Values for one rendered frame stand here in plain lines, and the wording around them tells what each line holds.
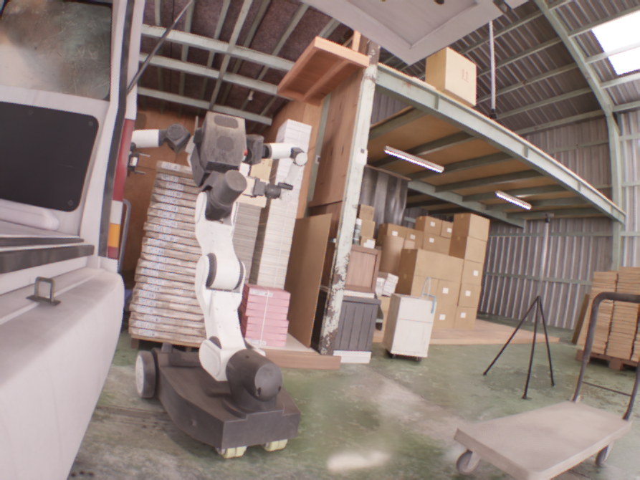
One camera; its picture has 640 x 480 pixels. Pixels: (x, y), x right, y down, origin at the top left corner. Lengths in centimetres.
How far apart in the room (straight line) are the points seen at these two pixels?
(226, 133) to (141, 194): 480
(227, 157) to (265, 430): 118
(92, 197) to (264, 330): 152
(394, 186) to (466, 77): 333
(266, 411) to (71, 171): 105
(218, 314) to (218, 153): 74
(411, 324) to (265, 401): 202
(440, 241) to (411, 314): 396
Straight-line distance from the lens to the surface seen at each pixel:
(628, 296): 185
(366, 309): 267
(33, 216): 126
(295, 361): 234
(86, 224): 128
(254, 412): 119
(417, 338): 306
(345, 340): 264
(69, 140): 137
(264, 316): 237
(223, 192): 155
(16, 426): 39
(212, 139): 173
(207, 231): 159
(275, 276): 273
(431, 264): 481
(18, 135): 146
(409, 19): 158
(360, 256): 261
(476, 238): 545
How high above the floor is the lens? 70
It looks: 4 degrees up
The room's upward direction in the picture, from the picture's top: 10 degrees clockwise
